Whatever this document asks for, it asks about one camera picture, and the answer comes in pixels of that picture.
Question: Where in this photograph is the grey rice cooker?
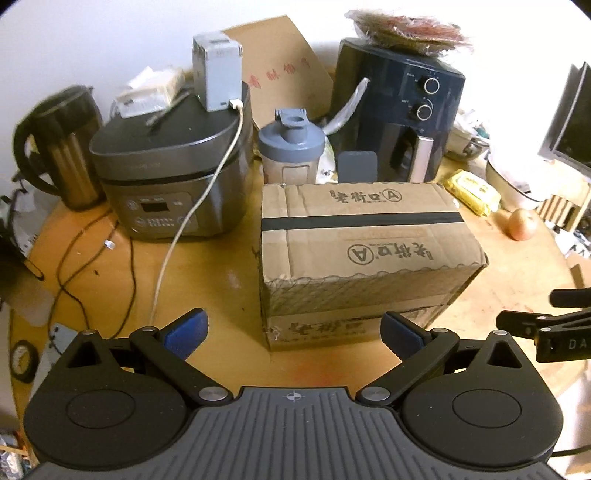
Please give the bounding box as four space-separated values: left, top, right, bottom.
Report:
89 85 253 242

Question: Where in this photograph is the brown cardboard box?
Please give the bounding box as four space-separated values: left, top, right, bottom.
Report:
259 182 488 350

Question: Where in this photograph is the black phone stand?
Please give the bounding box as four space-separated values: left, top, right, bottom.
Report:
335 151 378 183

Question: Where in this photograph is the yellow snack packet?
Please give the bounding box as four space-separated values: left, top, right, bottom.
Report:
443 170 501 217

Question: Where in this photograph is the black tape roll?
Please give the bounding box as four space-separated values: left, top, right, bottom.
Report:
10 340 39 384

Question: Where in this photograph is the light blue smartphone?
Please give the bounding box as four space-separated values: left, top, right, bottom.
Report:
30 323 78 397

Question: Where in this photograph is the wrapped flatbread stack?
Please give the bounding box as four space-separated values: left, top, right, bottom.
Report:
346 10 470 58

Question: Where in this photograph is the dark blue air fryer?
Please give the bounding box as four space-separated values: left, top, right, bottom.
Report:
329 38 466 183

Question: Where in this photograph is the thin black cable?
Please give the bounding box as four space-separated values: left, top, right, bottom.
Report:
47 207 139 342

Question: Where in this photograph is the brown paper envelope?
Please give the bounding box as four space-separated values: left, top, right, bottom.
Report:
224 16 332 129

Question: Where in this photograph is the white enamel bowl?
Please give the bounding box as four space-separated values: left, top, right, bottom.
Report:
485 151 547 212

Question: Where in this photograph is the computer monitor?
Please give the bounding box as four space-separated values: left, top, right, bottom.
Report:
539 62 590 178

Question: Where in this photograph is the steel electric kettle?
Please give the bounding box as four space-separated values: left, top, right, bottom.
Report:
13 85 105 211

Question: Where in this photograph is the grey lid shaker bottle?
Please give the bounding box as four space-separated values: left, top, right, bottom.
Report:
257 108 325 185

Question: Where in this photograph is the white power adapter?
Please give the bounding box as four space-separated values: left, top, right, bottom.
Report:
192 32 242 112

